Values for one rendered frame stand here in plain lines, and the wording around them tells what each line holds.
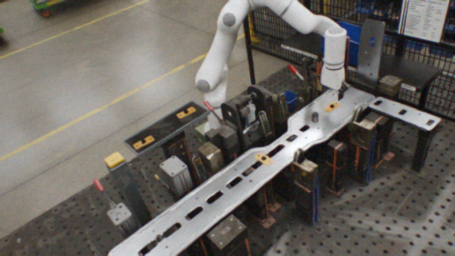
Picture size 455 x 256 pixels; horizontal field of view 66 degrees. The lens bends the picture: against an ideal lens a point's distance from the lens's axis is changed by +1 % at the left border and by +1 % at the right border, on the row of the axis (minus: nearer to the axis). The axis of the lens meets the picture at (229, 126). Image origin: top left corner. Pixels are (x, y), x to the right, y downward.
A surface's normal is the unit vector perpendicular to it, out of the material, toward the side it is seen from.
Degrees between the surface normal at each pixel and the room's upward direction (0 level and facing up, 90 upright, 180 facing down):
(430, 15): 90
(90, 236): 0
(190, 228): 0
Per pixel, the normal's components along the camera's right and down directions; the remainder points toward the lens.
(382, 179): -0.15, -0.77
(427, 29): -0.75, 0.50
